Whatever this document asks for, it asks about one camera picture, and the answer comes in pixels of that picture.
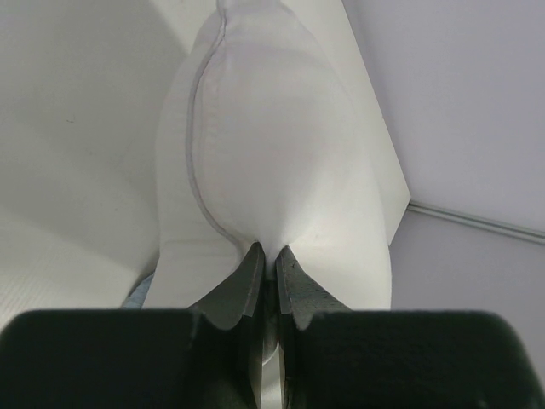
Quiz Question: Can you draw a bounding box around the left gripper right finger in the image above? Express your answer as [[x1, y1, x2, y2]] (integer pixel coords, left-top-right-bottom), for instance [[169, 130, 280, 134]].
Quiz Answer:
[[275, 249, 544, 408]]

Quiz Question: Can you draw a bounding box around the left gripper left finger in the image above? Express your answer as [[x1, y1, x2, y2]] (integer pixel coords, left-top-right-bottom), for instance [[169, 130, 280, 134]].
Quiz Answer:
[[1, 244, 264, 408]]

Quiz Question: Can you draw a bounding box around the grey striped pillowcase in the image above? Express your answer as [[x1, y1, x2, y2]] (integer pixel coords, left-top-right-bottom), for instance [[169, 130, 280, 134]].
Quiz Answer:
[[121, 274, 154, 309]]

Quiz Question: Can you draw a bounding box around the white pillow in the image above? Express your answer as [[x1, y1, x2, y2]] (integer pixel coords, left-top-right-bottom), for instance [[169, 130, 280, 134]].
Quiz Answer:
[[144, 1, 392, 310]]

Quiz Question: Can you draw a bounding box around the left aluminium frame post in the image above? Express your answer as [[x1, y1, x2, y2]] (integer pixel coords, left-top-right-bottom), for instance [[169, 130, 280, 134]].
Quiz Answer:
[[407, 200, 544, 245]]

